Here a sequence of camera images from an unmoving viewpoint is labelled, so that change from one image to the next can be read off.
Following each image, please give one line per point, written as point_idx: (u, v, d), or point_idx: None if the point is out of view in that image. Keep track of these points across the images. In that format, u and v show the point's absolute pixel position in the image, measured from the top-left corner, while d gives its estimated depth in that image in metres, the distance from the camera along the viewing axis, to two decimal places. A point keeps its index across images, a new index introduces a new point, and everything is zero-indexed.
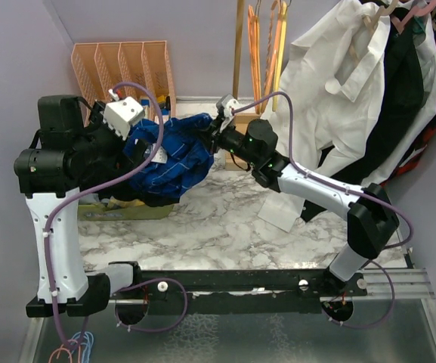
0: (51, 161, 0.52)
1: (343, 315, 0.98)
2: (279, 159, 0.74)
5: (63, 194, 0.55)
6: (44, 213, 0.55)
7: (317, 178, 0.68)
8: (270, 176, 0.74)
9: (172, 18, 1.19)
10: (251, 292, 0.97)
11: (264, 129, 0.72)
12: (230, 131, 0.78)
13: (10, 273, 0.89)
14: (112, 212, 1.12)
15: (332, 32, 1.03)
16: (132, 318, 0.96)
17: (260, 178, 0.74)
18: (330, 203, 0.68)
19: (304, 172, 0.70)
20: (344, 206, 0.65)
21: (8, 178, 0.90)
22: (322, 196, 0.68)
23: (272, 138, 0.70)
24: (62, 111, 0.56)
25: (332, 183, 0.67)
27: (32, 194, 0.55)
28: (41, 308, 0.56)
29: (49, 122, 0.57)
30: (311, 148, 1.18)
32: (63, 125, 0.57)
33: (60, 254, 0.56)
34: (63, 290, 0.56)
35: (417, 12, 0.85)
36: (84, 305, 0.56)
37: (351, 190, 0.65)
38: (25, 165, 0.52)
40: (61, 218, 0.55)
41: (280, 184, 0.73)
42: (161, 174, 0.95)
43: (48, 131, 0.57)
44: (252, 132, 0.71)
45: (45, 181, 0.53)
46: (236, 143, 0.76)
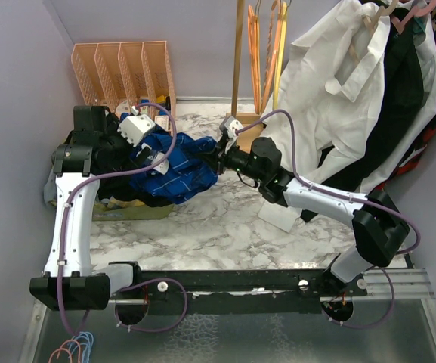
0: (82, 150, 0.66)
1: (343, 316, 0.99)
2: (285, 175, 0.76)
5: (88, 175, 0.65)
6: (68, 190, 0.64)
7: (321, 189, 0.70)
8: (276, 192, 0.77)
9: (172, 18, 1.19)
10: (251, 292, 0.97)
11: (268, 147, 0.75)
12: (236, 150, 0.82)
13: (10, 273, 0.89)
14: (112, 212, 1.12)
15: (332, 33, 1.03)
16: (132, 318, 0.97)
17: (267, 194, 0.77)
18: (335, 213, 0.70)
19: (308, 184, 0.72)
20: (349, 214, 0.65)
21: (8, 178, 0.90)
22: (328, 206, 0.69)
23: (275, 155, 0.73)
24: (92, 116, 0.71)
25: (336, 193, 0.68)
27: (63, 174, 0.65)
28: (46, 280, 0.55)
29: (81, 125, 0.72)
30: (311, 148, 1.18)
32: (93, 127, 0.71)
33: (74, 228, 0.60)
34: (70, 263, 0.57)
35: (417, 13, 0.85)
36: (86, 285, 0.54)
37: (355, 198, 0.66)
38: (60, 153, 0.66)
40: (81, 195, 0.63)
41: (286, 198, 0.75)
42: (162, 184, 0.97)
43: (79, 131, 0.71)
44: (256, 150, 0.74)
45: (73, 165, 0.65)
46: (242, 162, 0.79)
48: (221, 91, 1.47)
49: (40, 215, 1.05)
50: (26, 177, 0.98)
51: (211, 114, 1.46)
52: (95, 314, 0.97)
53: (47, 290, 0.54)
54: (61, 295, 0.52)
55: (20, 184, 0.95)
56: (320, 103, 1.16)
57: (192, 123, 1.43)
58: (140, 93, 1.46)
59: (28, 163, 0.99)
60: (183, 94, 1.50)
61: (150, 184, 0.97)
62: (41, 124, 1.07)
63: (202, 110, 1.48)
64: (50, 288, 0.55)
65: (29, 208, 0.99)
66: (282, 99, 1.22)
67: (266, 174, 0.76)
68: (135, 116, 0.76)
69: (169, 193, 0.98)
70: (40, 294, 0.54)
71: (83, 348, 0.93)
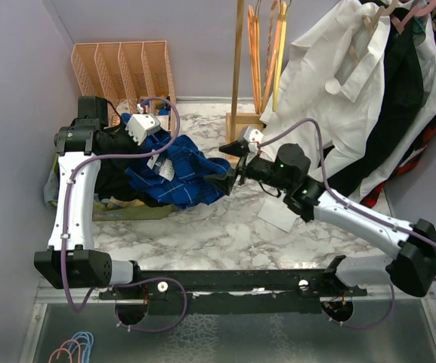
0: (85, 131, 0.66)
1: (343, 315, 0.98)
2: (314, 183, 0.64)
5: (90, 153, 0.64)
6: (70, 168, 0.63)
7: (360, 210, 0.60)
8: (304, 203, 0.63)
9: (172, 19, 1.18)
10: (251, 292, 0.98)
11: (296, 153, 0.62)
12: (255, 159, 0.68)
13: (9, 274, 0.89)
14: (112, 212, 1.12)
15: (332, 33, 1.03)
16: (132, 318, 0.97)
17: (292, 206, 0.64)
18: (372, 239, 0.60)
19: (344, 203, 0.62)
20: (393, 244, 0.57)
21: (7, 178, 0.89)
22: (366, 231, 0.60)
23: (304, 162, 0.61)
24: (96, 103, 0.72)
25: (378, 218, 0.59)
27: (65, 154, 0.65)
28: (50, 253, 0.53)
29: (85, 112, 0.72)
30: (311, 148, 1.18)
32: (95, 114, 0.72)
33: (77, 204, 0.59)
34: (74, 237, 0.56)
35: (418, 12, 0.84)
36: (89, 258, 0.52)
37: (400, 227, 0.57)
38: (63, 135, 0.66)
40: (84, 173, 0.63)
41: (316, 213, 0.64)
42: (167, 190, 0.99)
43: (82, 118, 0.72)
44: (283, 157, 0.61)
45: (75, 146, 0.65)
46: (265, 172, 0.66)
48: (221, 91, 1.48)
49: (40, 215, 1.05)
50: (26, 177, 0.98)
51: (211, 114, 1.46)
52: (95, 314, 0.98)
53: (51, 263, 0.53)
54: (63, 265, 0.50)
55: (20, 184, 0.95)
56: (320, 103, 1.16)
57: (192, 123, 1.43)
58: (140, 93, 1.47)
59: (28, 164, 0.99)
60: (183, 93, 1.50)
61: (155, 191, 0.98)
62: (41, 124, 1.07)
63: (202, 110, 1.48)
64: (54, 262, 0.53)
65: (29, 208, 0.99)
66: (282, 99, 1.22)
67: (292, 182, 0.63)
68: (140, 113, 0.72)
69: (172, 200, 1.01)
70: (44, 268, 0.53)
71: (83, 348, 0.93)
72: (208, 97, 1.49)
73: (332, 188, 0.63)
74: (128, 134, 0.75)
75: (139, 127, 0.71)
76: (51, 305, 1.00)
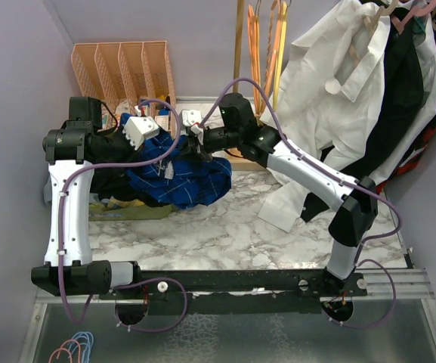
0: (75, 135, 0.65)
1: (343, 315, 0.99)
2: (270, 131, 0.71)
5: (82, 162, 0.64)
6: (63, 178, 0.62)
7: (311, 162, 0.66)
8: (257, 148, 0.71)
9: (172, 19, 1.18)
10: (251, 292, 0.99)
11: (235, 97, 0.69)
12: (211, 131, 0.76)
13: (9, 273, 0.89)
14: (112, 212, 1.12)
15: (332, 32, 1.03)
16: (132, 318, 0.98)
17: (250, 151, 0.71)
18: (320, 192, 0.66)
19: (298, 154, 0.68)
20: (336, 196, 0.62)
21: (7, 178, 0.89)
22: (315, 182, 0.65)
23: (243, 104, 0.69)
24: (88, 104, 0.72)
25: (326, 171, 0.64)
27: (55, 162, 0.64)
28: (47, 271, 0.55)
29: (76, 113, 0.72)
30: (311, 148, 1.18)
32: (88, 116, 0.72)
33: (72, 218, 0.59)
34: (71, 252, 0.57)
35: (418, 12, 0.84)
36: (87, 272, 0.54)
37: (346, 181, 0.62)
38: (51, 139, 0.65)
40: (77, 183, 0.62)
41: (271, 162, 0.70)
42: (168, 190, 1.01)
43: (75, 120, 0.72)
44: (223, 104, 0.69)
45: (65, 152, 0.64)
46: (221, 136, 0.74)
48: (221, 91, 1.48)
49: (40, 215, 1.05)
50: (26, 177, 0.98)
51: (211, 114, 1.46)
52: (95, 314, 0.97)
53: (50, 279, 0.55)
54: (62, 283, 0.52)
55: (20, 184, 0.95)
56: (320, 103, 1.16)
57: None
58: (141, 93, 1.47)
59: (28, 164, 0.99)
60: (183, 93, 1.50)
61: (156, 192, 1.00)
62: (41, 124, 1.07)
63: (202, 110, 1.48)
64: (51, 277, 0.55)
65: (29, 208, 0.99)
66: (282, 99, 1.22)
67: (241, 128, 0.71)
68: (139, 116, 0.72)
69: (172, 200, 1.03)
70: (44, 283, 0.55)
71: (83, 348, 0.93)
72: (208, 97, 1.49)
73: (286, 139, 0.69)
74: (125, 138, 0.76)
75: (137, 128, 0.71)
76: (51, 305, 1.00)
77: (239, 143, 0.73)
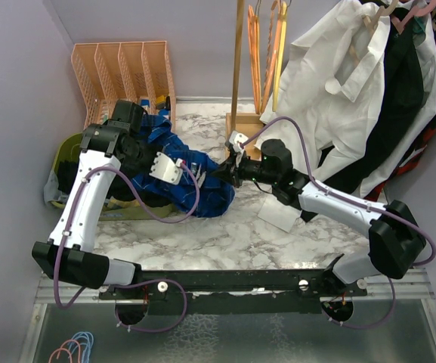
0: (111, 132, 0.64)
1: (343, 316, 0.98)
2: (301, 178, 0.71)
5: (110, 156, 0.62)
6: (88, 165, 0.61)
7: (338, 194, 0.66)
8: (291, 193, 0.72)
9: (172, 19, 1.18)
10: (251, 292, 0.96)
11: (278, 147, 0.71)
12: (248, 161, 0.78)
13: (8, 273, 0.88)
14: (112, 212, 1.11)
15: (332, 33, 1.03)
16: (132, 318, 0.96)
17: (282, 196, 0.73)
18: (352, 221, 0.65)
19: (324, 190, 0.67)
20: (366, 223, 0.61)
21: (7, 177, 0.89)
22: (344, 213, 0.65)
23: (285, 154, 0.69)
24: (132, 109, 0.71)
25: (353, 200, 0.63)
27: (87, 151, 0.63)
28: (47, 247, 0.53)
29: (119, 114, 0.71)
30: (311, 148, 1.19)
32: (128, 118, 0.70)
33: (85, 205, 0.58)
34: (75, 237, 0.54)
35: (417, 12, 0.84)
36: (82, 262, 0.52)
37: (373, 207, 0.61)
38: (90, 131, 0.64)
40: (100, 174, 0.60)
41: (301, 201, 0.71)
42: (189, 192, 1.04)
43: (115, 121, 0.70)
44: (265, 150, 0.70)
45: (98, 144, 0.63)
46: (255, 169, 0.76)
48: (221, 91, 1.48)
49: (39, 214, 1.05)
50: (26, 177, 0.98)
51: (211, 114, 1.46)
52: (95, 314, 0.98)
53: (47, 257, 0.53)
54: (58, 265, 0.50)
55: (20, 185, 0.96)
56: (320, 103, 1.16)
57: (192, 123, 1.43)
58: (141, 93, 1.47)
59: (27, 163, 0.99)
60: (183, 93, 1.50)
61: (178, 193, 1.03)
62: (41, 124, 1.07)
63: (202, 110, 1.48)
64: (49, 255, 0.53)
65: (28, 208, 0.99)
66: (282, 99, 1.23)
67: (278, 173, 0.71)
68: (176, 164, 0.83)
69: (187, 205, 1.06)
70: (39, 259, 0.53)
71: (83, 348, 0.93)
72: (208, 97, 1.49)
73: (314, 178, 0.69)
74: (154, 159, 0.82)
75: (159, 173, 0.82)
76: (51, 305, 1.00)
77: (272, 184, 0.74)
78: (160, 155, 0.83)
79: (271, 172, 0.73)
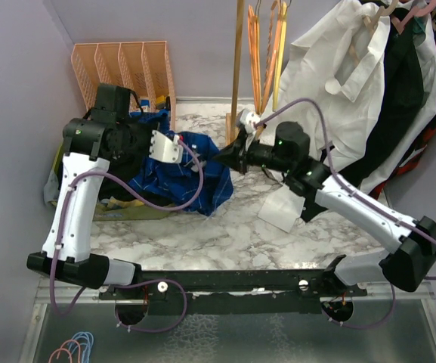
0: (94, 130, 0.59)
1: (343, 316, 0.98)
2: (319, 165, 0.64)
5: (95, 159, 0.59)
6: (73, 171, 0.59)
7: (364, 199, 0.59)
8: (306, 184, 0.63)
9: (172, 19, 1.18)
10: (251, 293, 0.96)
11: (295, 130, 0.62)
12: (258, 145, 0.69)
13: (7, 273, 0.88)
14: (111, 212, 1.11)
15: (332, 33, 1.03)
16: (132, 318, 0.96)
17: (297, 186, 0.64)
18: (372, 231, 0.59)
19: (349, 190, 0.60)
20: (393, 237, 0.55)
21: (6, 176, 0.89)
22: (367, 221, 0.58)
23: (304, 139, 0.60)
24: (115, 94, 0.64)
25: (380, 209, 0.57)
27: (69, 153, 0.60)
28: (41, 260, 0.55)
29: (102, 102, 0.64)
30: (311, 148, 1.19)
32: (112, 107, 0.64)
33: (74, 214, 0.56)
34: (67, 249, 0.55)
35: (417, 13, 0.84)
36: (78, 273, 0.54)
37: (403, 221, 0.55)
38: (72, 128, 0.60)
40: (86, 180, 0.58)
41: (319, 197, 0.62)
42: (188, 189, 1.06)
43: (99, 110, 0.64)
44: (281, 134, 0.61)
45: (83, 145, 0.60)
46: (266, 155, 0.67)
48: (221, 91, 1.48)
49: (39, 214, 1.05)
50: (26, 177, 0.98)
51: (211, 115, 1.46)
52: (95, 314, 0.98)
53: (42, 268, 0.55)
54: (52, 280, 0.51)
55: (20, 185, 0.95)
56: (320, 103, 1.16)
57: (192, 124, 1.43)
58: (141, 92, 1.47)
59: (27, 163, 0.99)
60: (183, 94, 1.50)
61: (177, 190, 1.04)
62: (41, 124, 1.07)
63: (202, 110, 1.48)
64: (44, 266, 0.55)
65: (28, 208, 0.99)
66: (282, 99, 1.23)
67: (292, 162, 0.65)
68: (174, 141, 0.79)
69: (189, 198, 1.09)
70: (35, 271, 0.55)
71: (83, 348, 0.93)
72: (208, 97, 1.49)
73: (338, 174, 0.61)
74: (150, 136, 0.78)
75: (159, 155, 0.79)
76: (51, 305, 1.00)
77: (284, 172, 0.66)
78: (156, 133, 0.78)
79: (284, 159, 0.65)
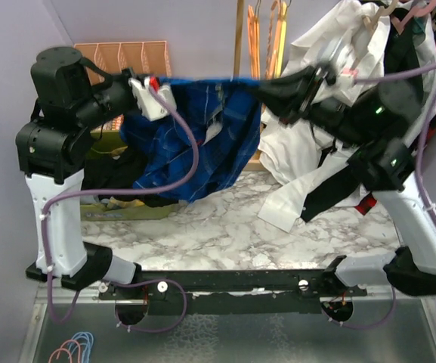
0: (50, 145, 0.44)
1: (344, 315, 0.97)
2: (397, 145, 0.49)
5: (63, 181, 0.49)
6: (42, 194, 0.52)
7: None
8: (381, 171, 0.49)
9: (172, 19, 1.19)
10: (251, 293, 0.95)
11: (403, 98, 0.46)
12: (326, 101, 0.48)
13: (7, 273, 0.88)
14: (111, 212, 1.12)
15: (332, 33, 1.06)
16: (132, 318, 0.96)
17: (368, 168, 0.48)
18: (418, 246, 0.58)
19: (428, 204, 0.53)
20: None
21: (6, 176, 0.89)
22: (428, 242, 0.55)
23: (409, 112, 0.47)
24: (62, 82, 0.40)
25: None
27: (32, 175, 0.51)
28: (37, 276, 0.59)
29: (45, 95, 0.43)
30: (311, 148, 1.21)
32: (63, 101, 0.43)
33: (57, 237, 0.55)
34: (59, 267, 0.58)
35: (417, 12, 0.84)
36: (76, 284, 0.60)
37: None
38: (25, 138, 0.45)
40: (59, 204, 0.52)
41: (392, 195, 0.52)
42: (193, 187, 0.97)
43: (48, 103, 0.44)
44: (388, 100, 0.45)
45: (44, 162, 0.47)
46: (338, 115, 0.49)
48: None
49: None
50: (26, 177, 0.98)
51: None
52: (95, 314, 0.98)
53: (41, 280, 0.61)
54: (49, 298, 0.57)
55: (20, 185, 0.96)
56: None
57: None
58: None
59: None
60: None
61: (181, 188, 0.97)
62: None
63: None
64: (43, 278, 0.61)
65: (27, 208, 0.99)
66: None
67: (363, 134, 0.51)
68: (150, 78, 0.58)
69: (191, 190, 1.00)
70: (37, 280, 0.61)
71: (83, 348, 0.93)
72: None
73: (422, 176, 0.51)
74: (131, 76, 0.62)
75: None
76: None
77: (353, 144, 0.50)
78: None
79: (355, 127, 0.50)
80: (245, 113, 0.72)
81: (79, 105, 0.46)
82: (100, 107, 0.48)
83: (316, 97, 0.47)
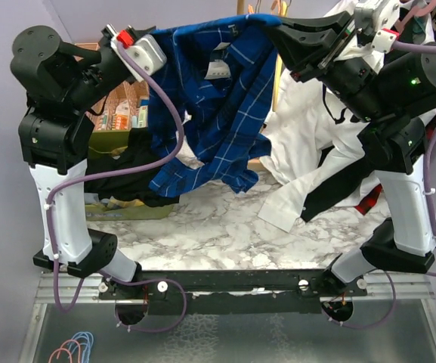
0: (51, 138, 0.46)
1: (343, 316, 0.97)
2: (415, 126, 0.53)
5: (66, 172, 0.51)
6: (46, 185, 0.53)
7: (429, 206, 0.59)
8: (394, 148, 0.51)
9: (173, 19, 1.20)
10: (251, 293, 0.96)
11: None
12: (350, 63, 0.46)
13: (9, 271, 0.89)
14: (112, 212, 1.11)
15: None
16: (132, 318, 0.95)
17: (383, 147, 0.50)
18: (406, 228, 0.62)
19: (427, 189, 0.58)
20: (424, 246, 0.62)
21: (7, 175, 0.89)
22: (418, 224, 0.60)
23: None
24: (46, 82, 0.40)
25: (433, 221, 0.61)
27: (35, 165, 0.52)
28: (45, 262, 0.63)
29: (35, 91, 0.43)
30: (311, 148, 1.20)
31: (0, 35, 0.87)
32: (56, 95, 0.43)
33: (61, 226, 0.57)
34: (65, 255, 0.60)
35: (418, 13, 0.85)
36: (81, 272, 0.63)
37: None
38: (27, 129, 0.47)
40: (63, 193, 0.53)
41: (399, 175, 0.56)
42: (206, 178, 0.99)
43: (39, 96, 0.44)
44: (427, 73, 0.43)
45: (47, 154, 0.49)
46: (361, 81, 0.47)
48: None
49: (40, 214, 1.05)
50: (26, 175, 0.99)
51: None
52: (94, 314, 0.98)
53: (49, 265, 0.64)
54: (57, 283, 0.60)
55: (20, 184, 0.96)
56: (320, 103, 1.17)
57: None
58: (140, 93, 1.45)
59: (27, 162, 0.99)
60: None
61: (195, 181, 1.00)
62: None
63: None
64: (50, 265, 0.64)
65: (28, 206, 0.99)
66: (282, 99, 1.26)
67: (385, 107, 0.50)
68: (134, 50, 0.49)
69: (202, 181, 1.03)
70: (44, 266, 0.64)
71: (83, 348, 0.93)
72: None
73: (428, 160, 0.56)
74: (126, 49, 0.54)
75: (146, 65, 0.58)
76: (51, 305, 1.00)
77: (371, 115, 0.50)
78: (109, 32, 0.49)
79: (378, 98, 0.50)
80: (255, 57, 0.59)
81: (73, 89, 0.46)
82: (91, 82, 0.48)
83: (341, 54, 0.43)
